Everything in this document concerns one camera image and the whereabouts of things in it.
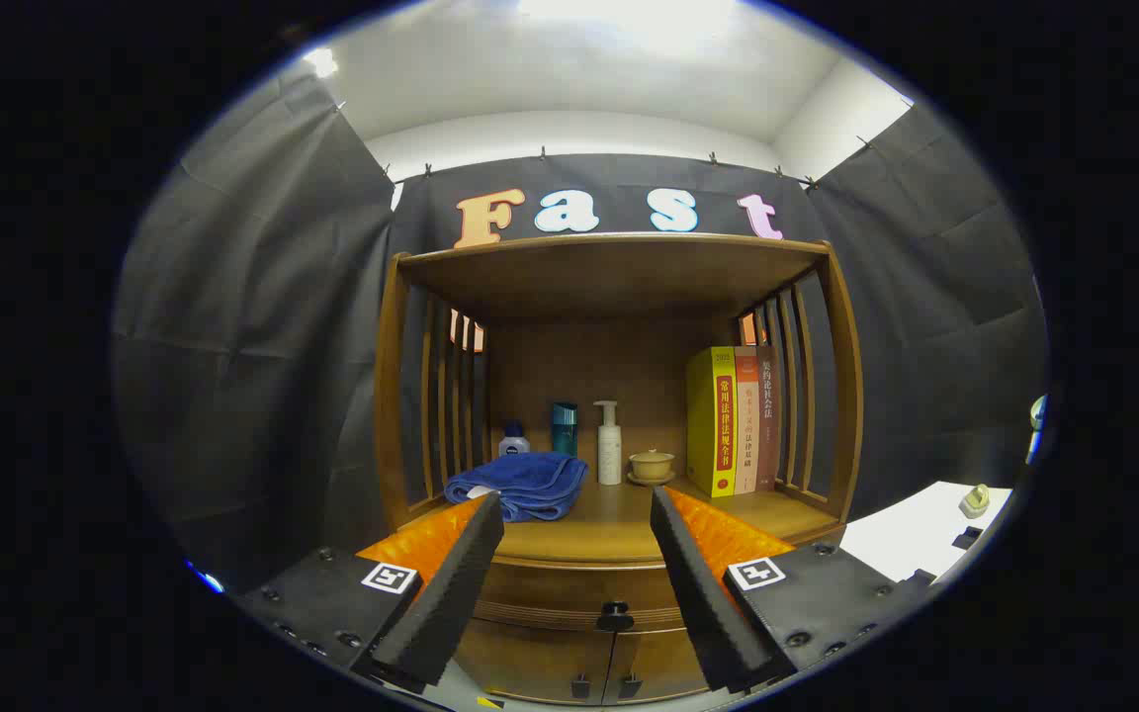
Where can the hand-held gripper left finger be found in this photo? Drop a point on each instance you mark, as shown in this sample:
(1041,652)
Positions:
(446,593)

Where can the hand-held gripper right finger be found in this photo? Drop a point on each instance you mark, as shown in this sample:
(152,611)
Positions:
(703,593)

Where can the black drawer knob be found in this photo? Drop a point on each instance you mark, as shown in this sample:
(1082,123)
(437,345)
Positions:
(615,619)

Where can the wooden drawer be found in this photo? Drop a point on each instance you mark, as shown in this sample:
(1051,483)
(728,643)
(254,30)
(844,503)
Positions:
(560,593)

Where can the wooden cabinet door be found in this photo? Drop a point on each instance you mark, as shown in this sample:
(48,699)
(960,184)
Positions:
(520,661)
(663,667)

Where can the wooden countertop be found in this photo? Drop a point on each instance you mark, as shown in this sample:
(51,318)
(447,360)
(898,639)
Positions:
(609,524)

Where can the white side cabinet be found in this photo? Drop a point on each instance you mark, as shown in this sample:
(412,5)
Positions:
(911,534)

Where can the wooden cabinet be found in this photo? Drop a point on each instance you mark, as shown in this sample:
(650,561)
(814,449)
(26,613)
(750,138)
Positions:
(609,282)

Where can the beige saucer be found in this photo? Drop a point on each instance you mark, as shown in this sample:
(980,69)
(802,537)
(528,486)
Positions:
(651,482)

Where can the blue folded towel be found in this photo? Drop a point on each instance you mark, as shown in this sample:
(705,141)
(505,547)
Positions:
(525,485)

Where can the beige lidded teacup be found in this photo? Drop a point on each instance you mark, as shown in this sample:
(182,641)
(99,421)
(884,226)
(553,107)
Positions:
(652,465)

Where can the small white blue-capped bottle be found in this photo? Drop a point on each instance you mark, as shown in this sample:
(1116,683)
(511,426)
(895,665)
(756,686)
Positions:
(514,442)

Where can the white pump bottle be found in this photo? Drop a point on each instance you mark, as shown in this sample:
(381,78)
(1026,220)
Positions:
(609,455)

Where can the thick yellow book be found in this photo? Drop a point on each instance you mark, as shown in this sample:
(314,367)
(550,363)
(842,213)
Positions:
(708,425)

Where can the orange and white book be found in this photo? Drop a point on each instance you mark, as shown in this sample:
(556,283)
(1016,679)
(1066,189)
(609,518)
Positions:
(746,425)

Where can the brown book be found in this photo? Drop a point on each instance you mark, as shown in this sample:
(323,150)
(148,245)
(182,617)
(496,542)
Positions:
(768,420)

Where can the teal cylindrical bottle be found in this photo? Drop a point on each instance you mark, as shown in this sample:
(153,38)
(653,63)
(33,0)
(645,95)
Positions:
(565,430)

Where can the small black box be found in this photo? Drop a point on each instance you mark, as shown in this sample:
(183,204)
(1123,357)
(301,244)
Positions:
(967,538)

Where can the small cream round object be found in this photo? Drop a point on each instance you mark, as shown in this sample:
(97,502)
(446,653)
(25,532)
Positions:
(974,501)

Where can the black backdrop cloth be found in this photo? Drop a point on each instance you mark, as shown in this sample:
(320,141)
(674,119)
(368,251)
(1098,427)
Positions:
(253,346)

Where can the white and teal object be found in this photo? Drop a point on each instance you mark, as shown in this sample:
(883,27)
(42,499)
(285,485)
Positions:
(1037,425)

